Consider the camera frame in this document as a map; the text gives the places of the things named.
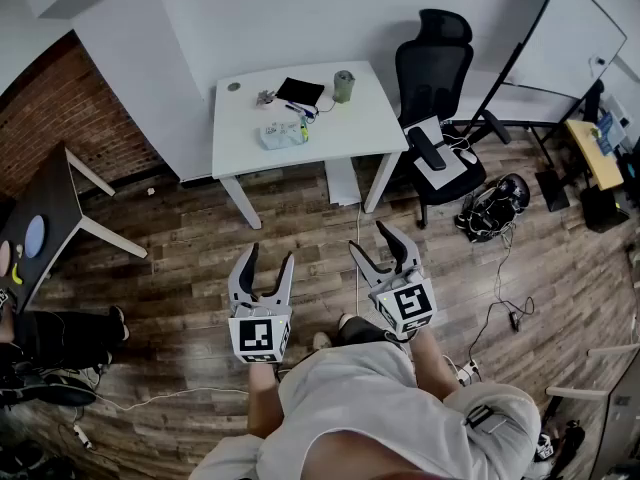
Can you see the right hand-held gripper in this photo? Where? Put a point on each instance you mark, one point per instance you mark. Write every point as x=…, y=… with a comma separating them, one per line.
x=407, y=305

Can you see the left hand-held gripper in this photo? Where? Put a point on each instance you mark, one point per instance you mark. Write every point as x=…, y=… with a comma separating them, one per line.
x=257, y=335

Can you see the clear plastic pencil pouch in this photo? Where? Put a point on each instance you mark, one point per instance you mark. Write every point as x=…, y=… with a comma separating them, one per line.
x=280, y=135

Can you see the blue pen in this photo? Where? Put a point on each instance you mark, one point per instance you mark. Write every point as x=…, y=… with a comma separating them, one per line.
x=306, y=109

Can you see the person's right forearm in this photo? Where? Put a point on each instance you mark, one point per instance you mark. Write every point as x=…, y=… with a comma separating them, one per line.
x=430, y=363

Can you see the person's left forearm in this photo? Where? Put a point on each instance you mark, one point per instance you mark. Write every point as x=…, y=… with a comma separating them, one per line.
x=262, y=398

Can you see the person's right white shoe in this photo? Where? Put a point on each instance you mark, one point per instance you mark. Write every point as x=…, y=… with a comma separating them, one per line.
x=346, y=321

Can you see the person's white shoe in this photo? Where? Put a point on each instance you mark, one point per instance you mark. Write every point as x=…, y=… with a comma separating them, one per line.
x=321, y=341
x=346, y=321

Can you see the person's black trousers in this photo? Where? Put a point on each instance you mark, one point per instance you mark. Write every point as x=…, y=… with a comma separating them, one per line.
x=362, y=330

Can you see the person's left white shoe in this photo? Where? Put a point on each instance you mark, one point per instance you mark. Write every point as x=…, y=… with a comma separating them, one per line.
x=321, y=341

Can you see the grey laptop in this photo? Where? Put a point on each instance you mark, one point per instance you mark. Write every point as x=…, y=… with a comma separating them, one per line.
x=445, y=175

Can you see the black equipment bundle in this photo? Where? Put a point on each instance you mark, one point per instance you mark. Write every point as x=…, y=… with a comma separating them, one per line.
x=492, y=208

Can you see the white computer mouse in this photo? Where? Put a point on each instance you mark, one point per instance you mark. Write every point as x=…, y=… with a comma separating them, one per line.
x=469, y=157

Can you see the white power strip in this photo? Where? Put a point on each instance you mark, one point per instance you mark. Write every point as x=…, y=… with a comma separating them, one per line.
x=467, y=370

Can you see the person's white shirt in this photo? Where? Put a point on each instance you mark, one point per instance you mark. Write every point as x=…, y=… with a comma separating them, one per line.
x=360, y=398

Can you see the green lidded bottle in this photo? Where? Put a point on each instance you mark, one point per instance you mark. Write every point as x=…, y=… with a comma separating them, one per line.
x=344, y=88

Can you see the small pink succulent plant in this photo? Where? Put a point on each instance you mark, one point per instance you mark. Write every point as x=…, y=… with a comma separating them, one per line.
x=266, y=98

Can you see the black office chair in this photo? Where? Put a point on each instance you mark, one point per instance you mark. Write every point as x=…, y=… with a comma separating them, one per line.
x=435, y=68

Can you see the person's chin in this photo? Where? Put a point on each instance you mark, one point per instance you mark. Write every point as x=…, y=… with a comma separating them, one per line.
x=370, y=460

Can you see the black box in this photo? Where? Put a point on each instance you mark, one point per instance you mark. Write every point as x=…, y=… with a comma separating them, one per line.
x=602, y=210

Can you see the blue plate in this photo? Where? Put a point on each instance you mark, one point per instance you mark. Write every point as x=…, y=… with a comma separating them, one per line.
x=35, y=235

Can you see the yellow table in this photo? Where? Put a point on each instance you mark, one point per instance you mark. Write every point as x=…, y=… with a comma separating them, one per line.
x=595, y=158

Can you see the dark table with white legs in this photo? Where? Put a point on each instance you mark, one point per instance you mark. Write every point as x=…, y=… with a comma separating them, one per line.
x=45, y=193

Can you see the yellow banana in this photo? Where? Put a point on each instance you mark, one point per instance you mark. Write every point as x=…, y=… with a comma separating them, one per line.
x=17, y=274

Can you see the pink plate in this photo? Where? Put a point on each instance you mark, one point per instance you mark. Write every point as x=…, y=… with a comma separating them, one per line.
x=4, y=258

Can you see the whiteboard on black stand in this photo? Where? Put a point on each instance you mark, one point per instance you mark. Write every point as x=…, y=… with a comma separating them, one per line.
x=565, y=33

